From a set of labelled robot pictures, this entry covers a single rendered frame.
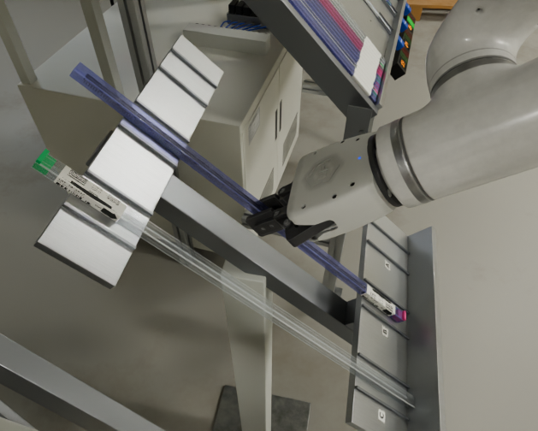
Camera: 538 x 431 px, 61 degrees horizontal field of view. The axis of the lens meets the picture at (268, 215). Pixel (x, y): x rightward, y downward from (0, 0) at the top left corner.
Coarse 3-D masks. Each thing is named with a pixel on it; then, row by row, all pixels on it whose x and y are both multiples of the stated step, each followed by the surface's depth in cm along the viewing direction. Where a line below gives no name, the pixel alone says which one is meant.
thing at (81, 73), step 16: (80, 64) 43; (80, 80) 43; (96, 80) 44; (112, 96) 44; (128, 112) 45; (144, 112) 46; (144, 128) 46; (160, 128) 47; (160, 144) 47; (176, 144) 47; (192, 160) 48; (208, 176) 49; (224, 176) 50; (240, 192) 51; (256, 208) 52; (320, 256) 56; (336, 272) 57; (352, 288) 59; (400, 320) 63
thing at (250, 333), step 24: (264, 288) 60; (240, 312) 66; (240, 336) 71; (264, 336) 70; (240, 360) 78; (264, 360) 76; (240, 384) 86; (264, 384) 84; (240, 408) 96; (264, 408) 93; (288, 408) 126
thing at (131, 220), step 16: (48, 160) 37; (48, 176) 37; (128, 208) 40; (128, 224) 40; (144, 224) 41; (160, 240) 41; (176, 240) 42; (176, 256) 42; (192, 256) 43; (208, 272) 43; (224, 272) 45; (224, 288) 45; (240, 288) 45; (256, 304) 46; (272, 304) 47; (272, 320) 47; (288, 320) 48; (304, 336) 49; (320, 336) 50; (320, 352) 51; (336, 352) 51; (352, 368) 52; (368, 368) 54; (384, 384) 54; (400, 400) 56
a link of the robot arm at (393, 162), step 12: (396, 120) 42; (384, 132) 42; (396, 132) 40; (384, 144) 41; (396, 144) 40; (384, 156) 40; (396, 156) 40; (384, 168) 41; (396, 168) 40; (408, 168) 39; (384, 180) 42; (396, 180) 40; (408, 180) 40; (396, 192) 41; (408, 192) 41; (420, 192) 40; (408, 204) 42; (420, 204) 43
